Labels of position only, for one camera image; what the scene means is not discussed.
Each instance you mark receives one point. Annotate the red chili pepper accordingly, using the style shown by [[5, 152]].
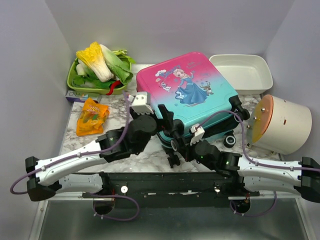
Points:
[[113, 86]]

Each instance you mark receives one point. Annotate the orange snack bag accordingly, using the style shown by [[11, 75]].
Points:
[[92, 118]]

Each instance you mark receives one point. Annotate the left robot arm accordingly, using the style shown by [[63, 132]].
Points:
[[115, 144]]

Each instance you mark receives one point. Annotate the napa cabbage with yellow top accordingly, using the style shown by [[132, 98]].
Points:
[[93, 58]]

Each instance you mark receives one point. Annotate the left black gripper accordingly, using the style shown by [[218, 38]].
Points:
[[167, 116]]

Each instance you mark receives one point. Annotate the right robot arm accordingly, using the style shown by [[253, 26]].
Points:
[[252, 174]]

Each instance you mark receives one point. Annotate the white rectangular plastic basin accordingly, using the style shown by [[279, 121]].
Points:
[[247, 73]]

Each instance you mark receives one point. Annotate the white bok choy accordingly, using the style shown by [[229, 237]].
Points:
[[81, 68]]

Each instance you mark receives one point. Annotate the green leafy lettuce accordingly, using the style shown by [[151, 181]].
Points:
[[119, 63]]

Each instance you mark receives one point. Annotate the green plastic vegetable tray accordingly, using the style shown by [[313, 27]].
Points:
[[86, 83]]

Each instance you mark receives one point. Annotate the purple and white small box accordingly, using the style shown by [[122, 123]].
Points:
[[80, 97]]

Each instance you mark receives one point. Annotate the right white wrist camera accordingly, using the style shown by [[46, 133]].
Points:
[[197, 132]]

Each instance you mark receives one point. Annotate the white cylinder appliance orange lid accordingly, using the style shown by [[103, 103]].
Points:
[[279, 125]]

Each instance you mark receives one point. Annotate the pink and teal kids suitcase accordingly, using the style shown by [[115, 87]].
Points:
[[200, 99]]

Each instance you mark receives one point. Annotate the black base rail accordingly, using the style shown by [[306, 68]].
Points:
[[153, 190]]

